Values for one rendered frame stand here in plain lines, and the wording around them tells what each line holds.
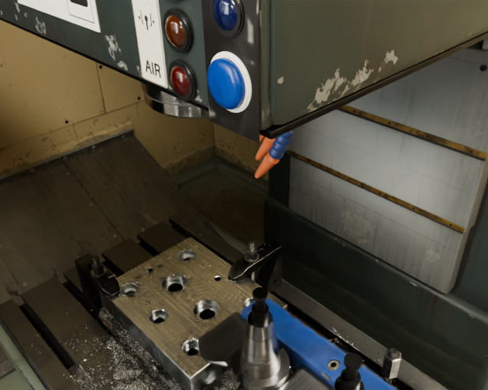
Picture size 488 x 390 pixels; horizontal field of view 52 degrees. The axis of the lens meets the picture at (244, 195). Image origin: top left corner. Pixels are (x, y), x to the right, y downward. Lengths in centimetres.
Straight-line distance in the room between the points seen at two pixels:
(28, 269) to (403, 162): 106
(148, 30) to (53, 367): 79
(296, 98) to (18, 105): 144
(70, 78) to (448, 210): 121
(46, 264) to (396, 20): 134
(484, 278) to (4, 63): 137
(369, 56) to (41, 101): 144
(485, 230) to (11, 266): 122
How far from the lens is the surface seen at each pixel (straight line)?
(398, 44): 38
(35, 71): 169
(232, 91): 29
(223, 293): 98
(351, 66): 34
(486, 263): 112
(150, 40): 36
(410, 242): 114
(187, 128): 206
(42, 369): 105
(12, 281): 156
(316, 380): 57
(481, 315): 119
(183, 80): 33
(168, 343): 91
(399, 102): 101
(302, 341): 59
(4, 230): 165
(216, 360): 59
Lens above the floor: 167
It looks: 33 degrees down
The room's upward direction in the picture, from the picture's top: 2 degrees counter-clockwise
